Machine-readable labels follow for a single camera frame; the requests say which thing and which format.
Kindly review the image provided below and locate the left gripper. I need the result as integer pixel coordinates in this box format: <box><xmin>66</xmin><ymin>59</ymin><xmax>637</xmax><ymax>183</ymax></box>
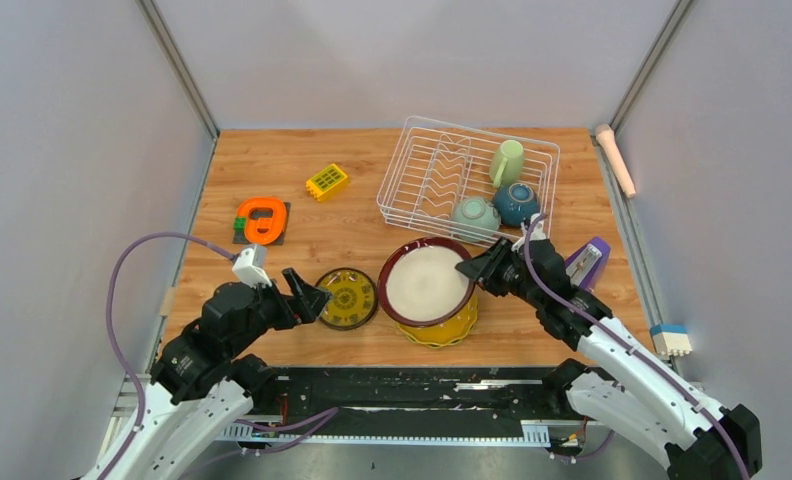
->
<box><xmin>228</xmin><ymin>265</ymin><xmax>334</xmax><ymax>356</ymax></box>

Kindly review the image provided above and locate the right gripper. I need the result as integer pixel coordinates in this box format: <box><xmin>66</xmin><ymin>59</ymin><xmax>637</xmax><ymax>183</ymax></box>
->
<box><xmin>455</xmin><ymin>238</ymin><xmax>542</xmax><ymax>310</ymax></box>

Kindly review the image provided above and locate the black plate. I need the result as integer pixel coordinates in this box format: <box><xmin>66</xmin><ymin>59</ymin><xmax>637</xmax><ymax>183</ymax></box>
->
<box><xmin>316</xmin><ymin>267</ymin><xmax>380</xmax><ymax>332</ymax></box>

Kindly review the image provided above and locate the brown-rimmed white plate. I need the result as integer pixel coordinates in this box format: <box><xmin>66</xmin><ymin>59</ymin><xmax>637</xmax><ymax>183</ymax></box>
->
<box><xmin>378</xmin><ymin>237</ymin><xmax>475</xmax><ymax>328</ymax></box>

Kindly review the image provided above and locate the yellow dotted plate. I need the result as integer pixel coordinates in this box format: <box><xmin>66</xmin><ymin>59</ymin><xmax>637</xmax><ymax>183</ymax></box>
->
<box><xmin>398</xmin><ymin>294</ymin><xmax>479</xmax><ymax>349</ymax></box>

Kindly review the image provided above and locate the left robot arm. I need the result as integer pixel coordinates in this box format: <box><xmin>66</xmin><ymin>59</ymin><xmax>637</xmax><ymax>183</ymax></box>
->
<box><xmin>86</xmin><ymin>268</ymin><xmax>332</xmax><ymax>479</ymax></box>

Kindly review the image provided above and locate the light teal bowl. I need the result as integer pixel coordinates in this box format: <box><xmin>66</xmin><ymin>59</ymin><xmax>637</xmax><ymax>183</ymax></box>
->
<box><xmin>451</xmin><ymin>196</ymin><xmax>501</xmax><ymax>243</ymax></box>

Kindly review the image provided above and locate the dark blue bowl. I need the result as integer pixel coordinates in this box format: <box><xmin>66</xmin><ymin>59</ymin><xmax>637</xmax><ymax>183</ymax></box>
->
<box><xmin>492</xmin><ymin>182</ymin><xmax>541</xmax><ymax>227</ymax></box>

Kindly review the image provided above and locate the orange toy on grey base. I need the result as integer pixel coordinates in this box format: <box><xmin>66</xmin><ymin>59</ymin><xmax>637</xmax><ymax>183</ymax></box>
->
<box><xmin>232</xmin><ymin>197</ymin><xmax>291</xmax><ymax>246</ymax></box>

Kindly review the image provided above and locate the purple metronome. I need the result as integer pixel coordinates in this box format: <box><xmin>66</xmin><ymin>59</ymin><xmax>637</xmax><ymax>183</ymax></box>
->
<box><xmin>565</xmin><ymin>236</ymin><xmax>612</xmax><ymax>291</ymax></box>

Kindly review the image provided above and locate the light green mug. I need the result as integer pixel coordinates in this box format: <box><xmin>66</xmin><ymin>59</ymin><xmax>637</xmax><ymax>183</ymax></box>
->
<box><xmin>489</xmin><ymin>139</ymin><xmax>525</xmax><ymax>188</ymax></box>

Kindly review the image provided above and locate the yellow toy brick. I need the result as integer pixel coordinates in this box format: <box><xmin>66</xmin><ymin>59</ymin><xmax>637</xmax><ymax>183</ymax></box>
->
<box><xmin>305</xmin><ymin>163</ymin><xmax>350</xmax><ymax>203</ymax></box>

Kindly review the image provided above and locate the blue and white toy brick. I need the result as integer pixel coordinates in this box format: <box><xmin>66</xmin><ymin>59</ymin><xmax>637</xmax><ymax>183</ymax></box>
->
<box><xmin>649</xmin><ymin>324</ymin><xmax>693</xmax><ymax>358</ymax></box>

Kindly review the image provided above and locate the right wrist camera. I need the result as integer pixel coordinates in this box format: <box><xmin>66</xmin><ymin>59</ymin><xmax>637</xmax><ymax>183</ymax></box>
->
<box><xmin>511</xmin><ymin>220</ymin><xmax>547</xmax><ymax>253</ymax></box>

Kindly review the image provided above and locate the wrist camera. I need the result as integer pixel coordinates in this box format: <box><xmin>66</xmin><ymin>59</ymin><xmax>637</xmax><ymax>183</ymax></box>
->
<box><xmin>511</xmin><ymin>220</ymin><xmax>547</xmax><ymax>253</ymax></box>
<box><xmin>232</xmin><ymin>244</ymin><xmax>272</xmax><ymax>288</ymax></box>

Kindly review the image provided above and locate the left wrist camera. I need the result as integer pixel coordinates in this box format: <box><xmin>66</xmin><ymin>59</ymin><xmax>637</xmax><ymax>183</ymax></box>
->
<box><xmin>232</xmin><ymin>244</ymin><xmax>272</xmax><ymax>288</ymax></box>

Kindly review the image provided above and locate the white wire dish rack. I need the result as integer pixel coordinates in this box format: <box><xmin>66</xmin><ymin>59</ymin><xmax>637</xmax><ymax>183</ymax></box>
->
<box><xmin>376</xmin><ymin>116</ymin><xmax>561</xmax><ymax>246</ymax></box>

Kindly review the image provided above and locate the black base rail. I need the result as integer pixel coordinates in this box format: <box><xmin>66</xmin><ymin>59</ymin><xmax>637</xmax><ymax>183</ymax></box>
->
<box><xmin>248</xmin><ymin>367</ymin><xmax>585</xmax><ymax>440</ymax></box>

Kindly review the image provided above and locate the beige cylinder handle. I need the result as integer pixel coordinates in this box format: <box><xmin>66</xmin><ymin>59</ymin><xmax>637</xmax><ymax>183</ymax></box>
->
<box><xmin>594</xmin><ymin>124</ymin><xmax>637</xmax><ymax>198</ymax></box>

